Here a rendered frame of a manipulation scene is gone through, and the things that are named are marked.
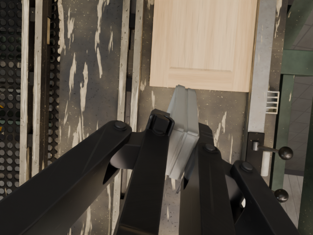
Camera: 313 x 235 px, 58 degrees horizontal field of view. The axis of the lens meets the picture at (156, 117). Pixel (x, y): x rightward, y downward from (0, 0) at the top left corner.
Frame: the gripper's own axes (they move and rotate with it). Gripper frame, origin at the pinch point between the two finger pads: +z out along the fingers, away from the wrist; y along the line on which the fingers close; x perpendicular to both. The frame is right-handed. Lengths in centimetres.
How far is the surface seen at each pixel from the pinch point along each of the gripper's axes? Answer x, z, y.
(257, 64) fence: -6, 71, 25
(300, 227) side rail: -52, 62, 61
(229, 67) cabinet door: -10, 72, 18
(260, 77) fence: -9, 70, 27
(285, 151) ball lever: -22, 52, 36
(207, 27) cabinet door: -1, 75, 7
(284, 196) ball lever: -33, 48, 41
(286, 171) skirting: -181, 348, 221
